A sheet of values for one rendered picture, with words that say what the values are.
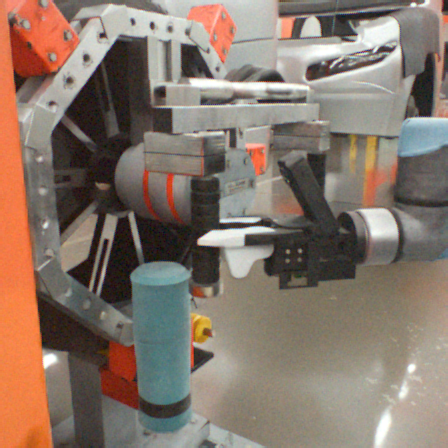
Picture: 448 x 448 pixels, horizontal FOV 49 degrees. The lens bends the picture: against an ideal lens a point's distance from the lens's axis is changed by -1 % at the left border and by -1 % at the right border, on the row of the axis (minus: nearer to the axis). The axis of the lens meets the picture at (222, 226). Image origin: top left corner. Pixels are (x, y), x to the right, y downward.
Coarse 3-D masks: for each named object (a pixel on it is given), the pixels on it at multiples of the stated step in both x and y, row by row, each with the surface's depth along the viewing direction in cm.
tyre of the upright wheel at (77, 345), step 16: (64, 0) 72; (80, 0) 75; (96, 0) 77; (112, 0) 80; (128, 0) 83; (144, 0) 86; (64, 16) 73; (16, 80) 68; (48, 304) 78; (48, 320) 78; (64, 320) 81; (48, 336) 79; (64, 336) 82; (80, 336) 84; (96, 336) 88
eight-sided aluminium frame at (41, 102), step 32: (96, 32) 68; (128, 32) 73; (160, 32) 78; (192, 32) 85; (64, 64) 64; (96, 64) 69; (192, 64) 93; (32, 96) 66; (64, 96) 65; (32, 128) 61; (224, 128) 104; (32, 160) 62; (32, 192) 63; (32, 224) 64; (64, 288) 69; (96, 320) 76; (128, 320) 82
